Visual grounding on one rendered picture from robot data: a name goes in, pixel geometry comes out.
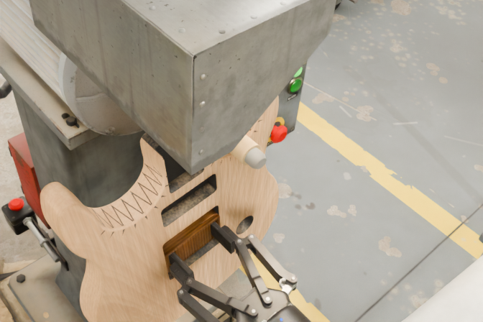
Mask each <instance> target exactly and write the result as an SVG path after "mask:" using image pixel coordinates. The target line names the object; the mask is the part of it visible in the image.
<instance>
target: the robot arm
mask: <svg viewBox="0 0 483 322"><path fill-rule="evenodd" d="M211 235H212V236H213V237H214V238H215V239H216V240H217V241H218V242H219V243H220V244H221V245H222V246H223V247H224V248H225V249H226V250H227V251H228V252H229V253H230V254H232V253H234V252H235V250H236V254H237V255H238V257H239V259H240V262H241V264H242V266H243V268H244V271H245V272H246V274H247V277H248V279H249V281H250V283H251V285H252V289H251V290H250V291H249V293H248V294H247V295H245V296H244V297H242V298H240V299H239V300H238V299H236V298H233V297H229V296H227V295H224V294H223V293H220V292H219V291H217V290H214V289H213V288H211V287H209V286H207V285H204V284H203V283H201V282H199V281H197V280H195V277H194V272H193V271H192V269H191V268H189V266H187V264H186V263H184V261H182V259H181V258H179V256H178V255H176V253H174V252H173V253H172V254H171V255H169V256H168V257H169V261H170V264H171V265H170V272H171V274H172V276H173V277H174V278H175V279H176V280H177V281H178V282H179V283H180V284H181V285H182V287H181V288H180V289H179V290H178V291H177V296H178V302H179V304H181V305H182V306H183V307H184V308H185V309H186V310H187V311H189V313H191V314H192V315H193V316H194V317H195V318H196V319H197V320H199V321H200V322H220V320H219V319H217V318H216V317H215V316H214V315H213V314H212V313H210V312H209V311H208V310H207V309H206V308H205V307H203V306H202V305H201V304H200V303H199V302H198V301H197V300H196V299H195V298H194V297H193V296H192V295H194V296H196V297H197V298H199V299H201V300H203V301H205V302H207V303H209V304H211V305H213V306H215V307H217V308H219V309H221V310H222V311H224V312H226V313H227V314H228V315H229V316H231V317H233V318H235V319H236V322H311V321H310V320H309V319H308V318H307V317H306V316H305V315H304V314H303V313H302V312H301V311H300V310H299V309H298V308H297V307H296V306H295V305H293V304H292V303H291V301H290V298H289V294H290V293H291V292H292V291H294V290H296V288H297V282H298V278H297V277H296V276H295V275H294V274H292V273H291V272H288V271H287V270H285V269H284V268H283V266H282V265H281V264H280V263H279V262H278V261H277V260H276V259H275V258H274V256H273V255H272V254H271V253H270V252H269V250H268V249H267V248H266V247H265V246H264V244H263V243H262V242H261V241H260V240H259V239H258V238H257V237H256V236H255V235H254V234H249V235H248V237H245V238H239V237H238V236H237V235H236V234H235V233H234V232H233V231H232V230H231V229H230V228H229V227H228V226H225V225H224V226H222V227H220V226H219V225H218V224H217V223H216V222H213V223H212V224H211ZM248 249H250V250H251V251H252V253H253V254H254V255H255V256H256V258H257V259H258V260H259V261H260V262H261V263H262V264H263V265H264V267H265V268H266V269H267V271H268V272H269V273H270V274H271V275H272V276H273V277H274V278H275V279H276V281H277V282H278V283H279V286H280V288H281V289H282V290H276V289H272V288H268V287H266V285H265V282H264V280H263V279H262V277H261V276H260V274H259V272H258V270H257V268H256V266H255V264H254V262H253V259H252V257H251V255H250V253H249V251H248ZM190 294H191V295H190ZM401 322H483V255H482V256H481V257H480V258H479V259H478V260H476V261H475V262H474V263H473V264H471V265H470V266H469V267H467V268H466V269H465V270H464V271H463V272H462V273H461V274H460V275H458V276H457V277H455V278H454V279H453V280H452V281H451V282H450V283H449V284H447V285H446V286H445V287H443V288H442V289H441V290H439V291H438V292H437V293H436V294H435V295H434V296H433V297H431V298H430V299H429V300H427V301H426V302H425V303H424V304H422V306H421V307H419V308H418V309H417V310H415V311H414V312H413V313H412V314H410V315H409V316H408V317H407V318H406V319H404V320H403V321H401Z"/></svg>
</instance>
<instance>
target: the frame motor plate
mask: <svg viewBox="0 0 483 322"><path fill-rule="evenodd" d="M0 74H1V75H2V76H3V77H4V78H5V79H6V80H7V81H8V82H9V84H10V85H11V86H12V87H13V88H14V89H15V90H16V92H17V93H18V94H19V95H20V96H21V97H22V98H23V99H24V100H25V101H26V102H27V103H28V104H29V106H30V107H31V108H32V109H33V110H34V111H35V112H36V113H37V115H38V116H39V117H40V118H41V119H42V120H43V121H44V123H46V125H48V126H49V128H51V130H52V131H53V132H54V133H55V134H56V135H57V136H58V138H59V139H60V140H61V141H62V142H63V143H64V144H65V146H66V147H67V148H68V149H69V150H74V149H75V148H77V147H79V146H81V145H82V144H85V143H86V142H89V141H91V140H92V139H95V138H97V137H99V136H101V135H102V134H99V133H97V132H95V131H93V130H91V129H89V128H88V127H86V126H85V125H84V124H83V123H82V122H81V121H80V120H79V119H78V118H77V117H76V116H75V114H74V113H73V112H72V111H71V110H70V107H69V106H68V105H67V104H66V103H65V102H64V101H63V100H62V99H61V97H59V95H57V94H56V92H54V90H52V89H51V87H49V86H48V84H46V82H44V81H43V79H41V77H40V76H39V75H38V74H37V73H36V72H35V71H34V70H33V69H32V68H31V67H30V66H29V65H28V64H27V63H26V62H25V61H24V60H23V59H22V58H21V57H20V56H19V54H18V53H17V52H16V51H15V50H14V49H13V48H12V47H11V46H10V45H9V44H8V43H7V42H6V41H5V40H4V39H3V38H2V37H1V36H0Z"/></svg>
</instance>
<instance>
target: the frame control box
mask: <svg viewBox="0 0 483 322"><path fill-rule="evenodd" d="M307 61H308V60H307ZM307 61H306V62H305V63H304V65H303V71H302V73H301V74H300V75H299V76H298V77H297V78H292V79H291V80H290V82H289V83H288V84H287V85H286V86H285V87H284V89H283V90H282V91H281V92H280V94H279V95H278V98H279V106H278V112H277V118H276V121H275V126H277V127H279V126H281V125H283V126H285V127H287V134H289V133H291V132H293V131H294V130H295V124H296V119H297V115H298V108H299V104H300V97H301V93H302V88H303V81H304V77H305V69H306V65H307ZM297 79H301V81H302V83H301V86H300V88H299V89H298V90H297V91H296V92H294V93H292V92H290V87H291V85H292V84H293V83H294V82H295V81H296V80H297ZM271 136H272V135H271V134H270V137H269V139H268V143H267V147H269V146H270V145H271V144H273V142H272V141H271Z"/></svg>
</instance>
